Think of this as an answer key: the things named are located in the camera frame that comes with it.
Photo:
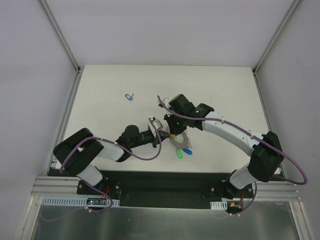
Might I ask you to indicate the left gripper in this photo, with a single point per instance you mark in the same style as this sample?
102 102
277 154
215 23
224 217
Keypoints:
155 139

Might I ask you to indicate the blue tag key on disc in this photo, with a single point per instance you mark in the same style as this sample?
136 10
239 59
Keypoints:
188 151

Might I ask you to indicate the left aluminium frame rail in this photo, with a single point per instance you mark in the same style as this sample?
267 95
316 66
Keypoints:
61 79

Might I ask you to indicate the right white cable duct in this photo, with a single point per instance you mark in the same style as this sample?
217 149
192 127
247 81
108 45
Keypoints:
219 205

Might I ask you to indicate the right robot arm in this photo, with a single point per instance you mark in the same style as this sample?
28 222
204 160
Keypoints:
263 149

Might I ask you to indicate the right aluminium frame rail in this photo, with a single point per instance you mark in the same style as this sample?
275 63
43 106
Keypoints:
276 78

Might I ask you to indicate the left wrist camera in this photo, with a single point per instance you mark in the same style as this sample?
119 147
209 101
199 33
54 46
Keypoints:
154 123

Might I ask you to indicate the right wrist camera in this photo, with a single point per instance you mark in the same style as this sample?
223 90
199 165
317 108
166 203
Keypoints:
164 101

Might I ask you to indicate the aluminium frame rail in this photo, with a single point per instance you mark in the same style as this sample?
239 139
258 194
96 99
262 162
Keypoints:
61 79
276 78

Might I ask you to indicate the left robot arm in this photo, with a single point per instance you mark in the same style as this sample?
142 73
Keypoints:
76 153

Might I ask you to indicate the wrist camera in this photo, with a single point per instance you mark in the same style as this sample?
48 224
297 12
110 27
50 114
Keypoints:
164 101
154 123

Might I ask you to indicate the green tag key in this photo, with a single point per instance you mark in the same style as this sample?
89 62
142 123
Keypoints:
179 153

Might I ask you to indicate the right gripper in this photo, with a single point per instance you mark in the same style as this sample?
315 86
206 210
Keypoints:
173 125

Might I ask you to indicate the metal disc with keyrings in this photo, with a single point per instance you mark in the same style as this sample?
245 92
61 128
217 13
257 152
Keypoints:
182 141

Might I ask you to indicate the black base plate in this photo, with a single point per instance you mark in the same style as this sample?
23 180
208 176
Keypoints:
184 190

